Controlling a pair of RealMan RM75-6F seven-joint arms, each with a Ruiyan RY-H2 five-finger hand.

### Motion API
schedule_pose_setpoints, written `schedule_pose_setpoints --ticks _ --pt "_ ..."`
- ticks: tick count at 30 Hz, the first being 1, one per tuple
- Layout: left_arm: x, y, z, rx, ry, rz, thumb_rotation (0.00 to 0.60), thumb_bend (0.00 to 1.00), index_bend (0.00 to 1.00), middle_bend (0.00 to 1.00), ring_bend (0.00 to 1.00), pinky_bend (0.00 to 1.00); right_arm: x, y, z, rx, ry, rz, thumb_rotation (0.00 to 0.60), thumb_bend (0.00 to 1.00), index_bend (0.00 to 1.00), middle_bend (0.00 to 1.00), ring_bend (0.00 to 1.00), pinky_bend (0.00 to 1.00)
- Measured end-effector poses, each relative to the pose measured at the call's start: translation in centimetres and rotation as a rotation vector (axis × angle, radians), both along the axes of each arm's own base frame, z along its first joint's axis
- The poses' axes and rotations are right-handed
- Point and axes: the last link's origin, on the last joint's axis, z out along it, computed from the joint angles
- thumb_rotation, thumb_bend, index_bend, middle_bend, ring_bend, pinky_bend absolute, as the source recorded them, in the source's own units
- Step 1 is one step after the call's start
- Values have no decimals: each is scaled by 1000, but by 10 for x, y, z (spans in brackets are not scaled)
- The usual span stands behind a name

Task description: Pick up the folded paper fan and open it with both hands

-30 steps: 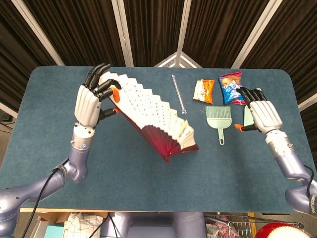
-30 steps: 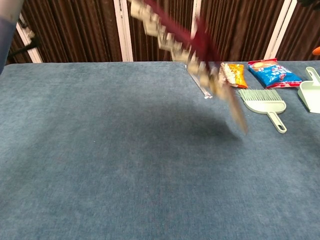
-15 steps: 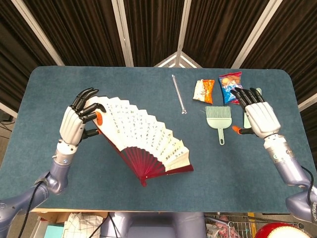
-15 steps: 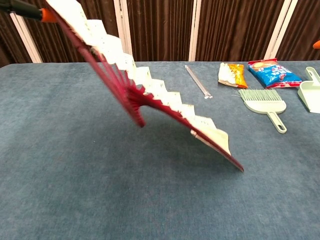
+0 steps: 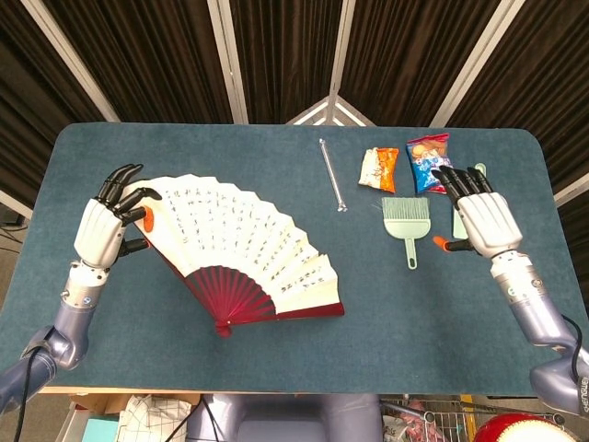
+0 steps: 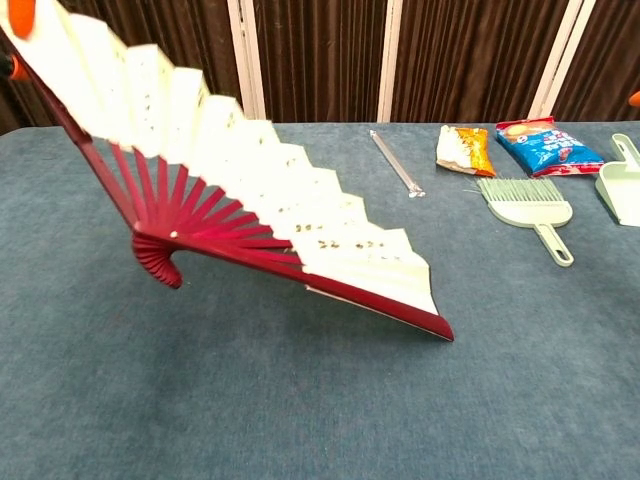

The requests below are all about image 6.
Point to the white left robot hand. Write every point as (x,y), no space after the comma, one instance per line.
(22,17)

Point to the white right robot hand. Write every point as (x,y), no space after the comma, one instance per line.
(636,98)

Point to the red ribbed paper folding fan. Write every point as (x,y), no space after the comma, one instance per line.
(250,170)

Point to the mint green hand brush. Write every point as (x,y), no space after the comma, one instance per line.
(530,207)

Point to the mint green dustpan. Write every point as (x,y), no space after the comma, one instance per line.
(620,195)

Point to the blue red snack packet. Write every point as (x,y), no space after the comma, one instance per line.
(545,147)

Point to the orange white snack packet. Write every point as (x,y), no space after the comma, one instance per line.
(465,150)

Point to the clear wrapped straw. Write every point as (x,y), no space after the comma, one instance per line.
(397,165)

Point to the dark brown pleated curtain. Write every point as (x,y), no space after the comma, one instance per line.
(325,60)

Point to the blue felt table cover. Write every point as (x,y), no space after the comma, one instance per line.
(200,400)

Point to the white partition frame post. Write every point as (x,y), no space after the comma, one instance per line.
(560,60)
(247,60)
(390,60)

